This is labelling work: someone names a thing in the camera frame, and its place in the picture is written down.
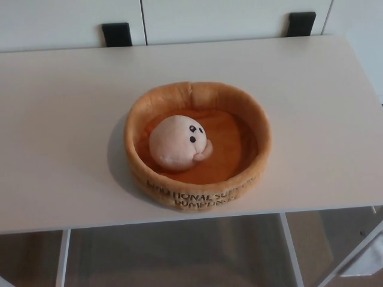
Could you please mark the orange round plush basket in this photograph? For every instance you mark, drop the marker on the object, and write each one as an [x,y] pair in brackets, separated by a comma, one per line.
[239,143]

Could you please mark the beige plush dumpling toy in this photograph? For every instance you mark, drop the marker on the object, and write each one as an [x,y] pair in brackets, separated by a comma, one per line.
[175,143]

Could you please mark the white cabinet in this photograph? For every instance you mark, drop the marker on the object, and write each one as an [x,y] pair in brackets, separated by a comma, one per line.
[209,18]

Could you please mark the white slanted frame bar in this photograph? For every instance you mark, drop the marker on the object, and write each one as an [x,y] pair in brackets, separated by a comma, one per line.
[353,254]

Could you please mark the white metal table leg frame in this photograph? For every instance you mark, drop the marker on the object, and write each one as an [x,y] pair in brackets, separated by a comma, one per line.
[63,263]
[294,257]

